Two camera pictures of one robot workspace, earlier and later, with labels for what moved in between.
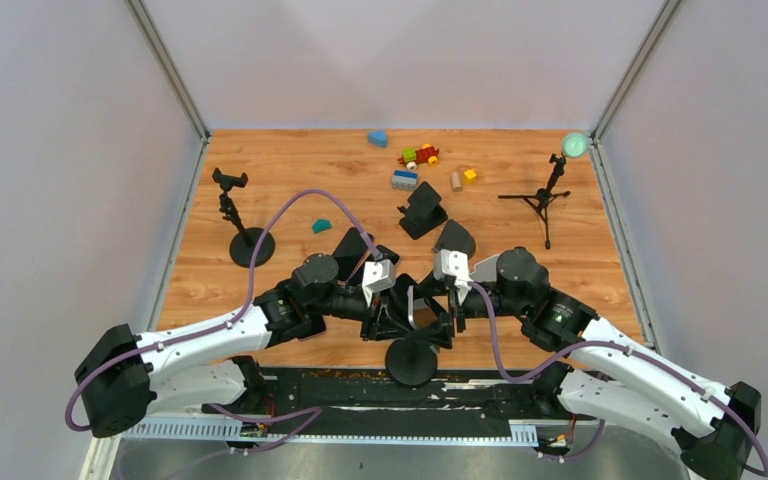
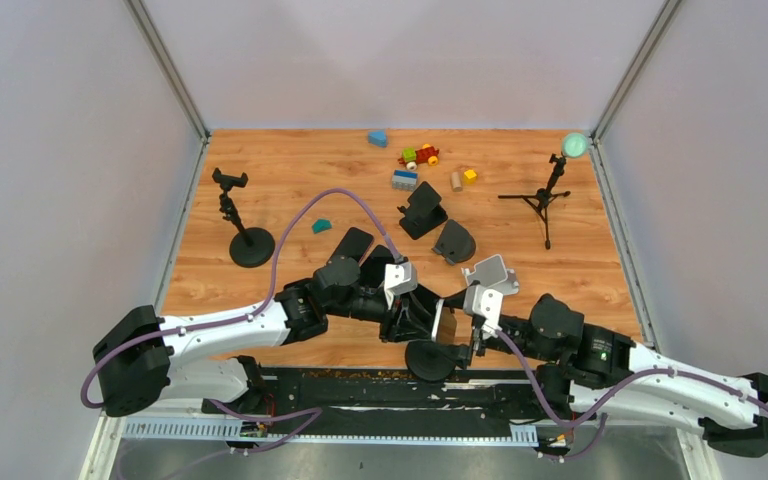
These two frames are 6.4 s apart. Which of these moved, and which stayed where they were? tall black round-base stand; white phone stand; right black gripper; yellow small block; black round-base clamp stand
Moved: tall black round-base stand; right black gripper
Stayed: yellow small block; white phone stand; black round-base clamp stand
